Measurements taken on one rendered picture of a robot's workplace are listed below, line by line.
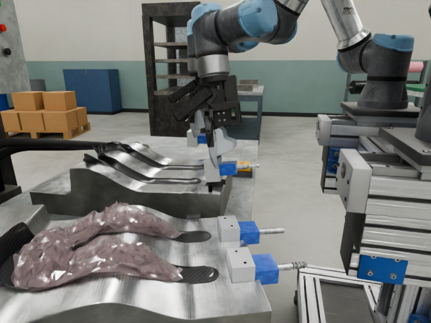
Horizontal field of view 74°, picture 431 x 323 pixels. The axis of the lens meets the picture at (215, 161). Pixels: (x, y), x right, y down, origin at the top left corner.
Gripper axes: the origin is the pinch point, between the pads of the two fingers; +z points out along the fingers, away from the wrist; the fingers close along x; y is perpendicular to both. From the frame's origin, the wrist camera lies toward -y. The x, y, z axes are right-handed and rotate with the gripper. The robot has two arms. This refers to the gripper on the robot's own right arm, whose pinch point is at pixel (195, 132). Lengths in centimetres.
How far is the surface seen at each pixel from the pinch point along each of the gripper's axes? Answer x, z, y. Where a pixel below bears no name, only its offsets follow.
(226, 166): -31.0, 1.0, 15.1
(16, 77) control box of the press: 7, -18, -73
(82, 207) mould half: -36.2, 12.3, -21.1
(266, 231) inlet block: -45, 9, 25
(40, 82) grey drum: 492, 14, -471
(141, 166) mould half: -23.3, 4.9, -10.1
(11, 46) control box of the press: 8, -29, -73
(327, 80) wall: 625, 12, 165
